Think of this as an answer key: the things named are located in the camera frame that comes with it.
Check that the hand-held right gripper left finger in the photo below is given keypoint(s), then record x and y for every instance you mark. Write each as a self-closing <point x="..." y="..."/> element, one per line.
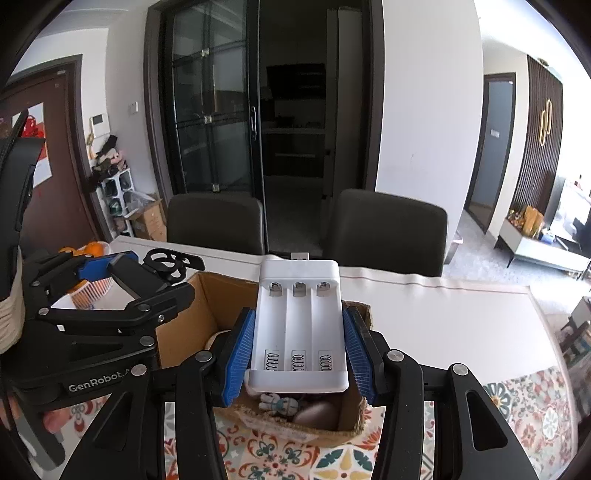
<point x="238" y="360"/>

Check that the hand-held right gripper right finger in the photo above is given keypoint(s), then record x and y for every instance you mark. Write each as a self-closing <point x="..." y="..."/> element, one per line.
<point x="358" y="355"/>

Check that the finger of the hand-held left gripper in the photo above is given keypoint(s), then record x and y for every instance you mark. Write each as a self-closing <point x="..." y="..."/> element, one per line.
<point x="94" y="268"/>
<point x="138" y="281"/>

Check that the black round gadget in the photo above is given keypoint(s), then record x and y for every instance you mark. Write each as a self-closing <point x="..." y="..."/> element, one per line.
<point x="173" y="265"/>

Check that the small astronaut figurine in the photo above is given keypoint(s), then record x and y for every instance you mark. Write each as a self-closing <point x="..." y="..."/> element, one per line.
<point x="277" y="402"/>

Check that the brown cardboard box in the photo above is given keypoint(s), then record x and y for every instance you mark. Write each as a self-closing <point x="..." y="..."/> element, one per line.
<point x="184" y="318"/>

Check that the white battery charger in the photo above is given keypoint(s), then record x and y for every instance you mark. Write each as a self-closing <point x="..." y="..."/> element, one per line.
<point x="295" y="323"/>

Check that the person's left forearm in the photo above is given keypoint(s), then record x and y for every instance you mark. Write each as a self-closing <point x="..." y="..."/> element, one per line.
<point x="10" y="300"/>

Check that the orange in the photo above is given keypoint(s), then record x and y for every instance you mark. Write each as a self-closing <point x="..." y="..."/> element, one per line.
<point x="98" y="249"/>

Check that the white plastic fruit basket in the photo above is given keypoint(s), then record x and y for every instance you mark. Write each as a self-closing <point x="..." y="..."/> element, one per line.
<point x="92" y="293"/>

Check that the small cardboard box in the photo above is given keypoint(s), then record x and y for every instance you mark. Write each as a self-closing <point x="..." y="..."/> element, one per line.
<point x="150" y="221"/>

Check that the brown rounded object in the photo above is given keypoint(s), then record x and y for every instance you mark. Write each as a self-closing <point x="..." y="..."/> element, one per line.
<point x="318" y="414"/>

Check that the white shoe rack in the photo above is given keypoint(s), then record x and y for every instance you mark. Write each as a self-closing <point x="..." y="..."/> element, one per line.
<point x="113" y="189"/>

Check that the brown entrance door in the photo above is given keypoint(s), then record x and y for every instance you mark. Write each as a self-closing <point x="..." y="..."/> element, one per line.
<point x="69" y="184"/>

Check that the dark grey dining chair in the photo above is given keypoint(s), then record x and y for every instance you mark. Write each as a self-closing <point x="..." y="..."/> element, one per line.
<point x="212" y="221"/>
<point x="388" y="230"/>

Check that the red and white door poster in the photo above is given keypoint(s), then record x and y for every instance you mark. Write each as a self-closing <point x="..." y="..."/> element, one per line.
<point x="41" y="152"/>

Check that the white intercom panel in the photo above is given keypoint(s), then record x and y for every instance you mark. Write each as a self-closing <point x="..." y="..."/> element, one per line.
<point x="99" y="124"/>

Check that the patterned tablecloth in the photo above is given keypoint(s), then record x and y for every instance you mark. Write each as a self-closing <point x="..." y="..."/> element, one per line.
<point x="531" y="401"/>

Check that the dark glass sliding door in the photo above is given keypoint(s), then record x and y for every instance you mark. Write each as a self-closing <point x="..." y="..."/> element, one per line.
<point x="212" y="92"/>

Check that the white low cabinet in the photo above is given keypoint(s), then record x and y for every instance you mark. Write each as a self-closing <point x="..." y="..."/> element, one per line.
<point x="540" y="251"/>

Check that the grey room door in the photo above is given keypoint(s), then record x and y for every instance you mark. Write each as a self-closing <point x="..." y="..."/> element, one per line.
<point x="491" y="152"/>

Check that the dark slatted wall panel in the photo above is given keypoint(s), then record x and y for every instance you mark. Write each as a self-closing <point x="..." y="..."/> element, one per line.
<point x="535" y="138"/>

